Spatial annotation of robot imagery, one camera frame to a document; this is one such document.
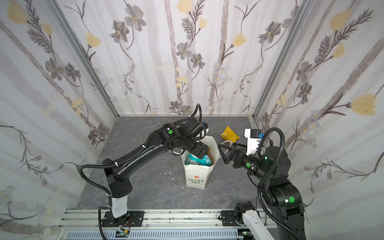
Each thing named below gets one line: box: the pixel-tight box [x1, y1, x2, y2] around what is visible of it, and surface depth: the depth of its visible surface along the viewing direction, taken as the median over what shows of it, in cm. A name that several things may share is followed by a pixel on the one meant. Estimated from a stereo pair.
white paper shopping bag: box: [181, 135, 220, 190], surface depth 73 cm
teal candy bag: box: [185, 153, 212, 166], surface depth 79 cm
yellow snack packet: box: [220, 126, 241, 143], surface depth 106 cm
